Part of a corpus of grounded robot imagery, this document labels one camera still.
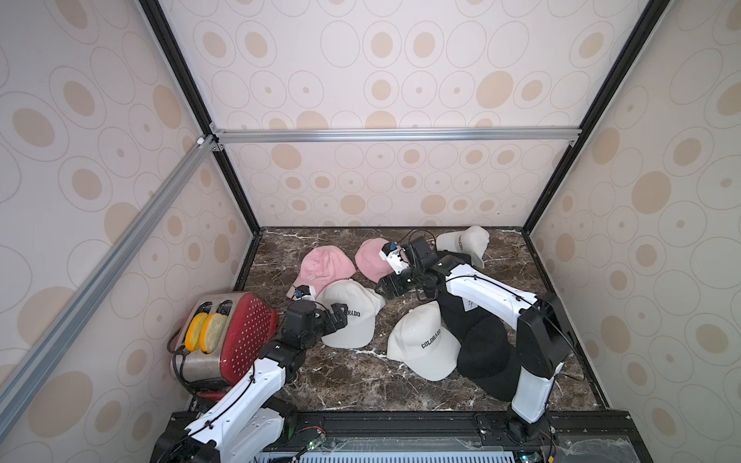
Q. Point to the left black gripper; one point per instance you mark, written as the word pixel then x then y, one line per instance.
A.
pixel 340 317

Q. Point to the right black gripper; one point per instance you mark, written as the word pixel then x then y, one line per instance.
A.
pixel 391 284

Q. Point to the white colorado cap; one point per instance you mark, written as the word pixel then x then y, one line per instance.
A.
pixel 420 341
pixel 363 305

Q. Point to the white Colorado cap front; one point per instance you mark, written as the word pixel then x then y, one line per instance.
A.
pixel 420 341

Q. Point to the pink baseball cap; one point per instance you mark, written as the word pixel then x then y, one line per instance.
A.
pixel 323 266
pixel 368 261

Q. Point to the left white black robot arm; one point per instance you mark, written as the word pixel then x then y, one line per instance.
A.
pixel 247 420

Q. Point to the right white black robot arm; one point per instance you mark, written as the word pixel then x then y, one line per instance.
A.
pixel 510 343

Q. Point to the black cap with white patch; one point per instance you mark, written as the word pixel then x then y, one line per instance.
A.
pixel 460 316

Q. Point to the black cap front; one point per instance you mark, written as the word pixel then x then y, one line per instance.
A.
pixel 488 359

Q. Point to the red silver toaster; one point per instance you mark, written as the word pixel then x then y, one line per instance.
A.
pixel 251 324

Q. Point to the small circuit board with led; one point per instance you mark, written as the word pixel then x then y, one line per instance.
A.
pixel 309 438

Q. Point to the right yellow toast slice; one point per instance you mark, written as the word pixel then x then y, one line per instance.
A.
pixel 212 331

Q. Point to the yellow toast slice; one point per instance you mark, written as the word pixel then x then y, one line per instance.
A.
pixel 194 332
pixel 212 331

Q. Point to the left yellow toast slice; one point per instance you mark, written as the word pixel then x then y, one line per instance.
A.
pixel 194 332

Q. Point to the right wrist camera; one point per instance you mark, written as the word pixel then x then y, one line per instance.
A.
pixel 393 255

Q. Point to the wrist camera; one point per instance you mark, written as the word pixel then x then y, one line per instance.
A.
pixel 393 255
pixel 304 292

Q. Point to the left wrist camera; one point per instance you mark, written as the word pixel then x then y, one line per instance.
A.
pixel 304 292

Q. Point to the horizontal aluminium rail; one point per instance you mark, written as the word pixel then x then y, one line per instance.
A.
pixel 385 135

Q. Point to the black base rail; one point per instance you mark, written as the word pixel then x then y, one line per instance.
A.
pixel 493 436

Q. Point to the left diagonal aluminium rail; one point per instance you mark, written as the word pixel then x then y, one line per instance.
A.
pixel 35 367

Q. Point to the black left frame post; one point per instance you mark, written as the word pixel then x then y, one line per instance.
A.
pixel 168 43

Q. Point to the black frame post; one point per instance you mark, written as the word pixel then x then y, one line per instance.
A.
pixel 168 43
pixel 627 58

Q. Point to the black right frame post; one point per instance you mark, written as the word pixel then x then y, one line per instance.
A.
pixel 627 58

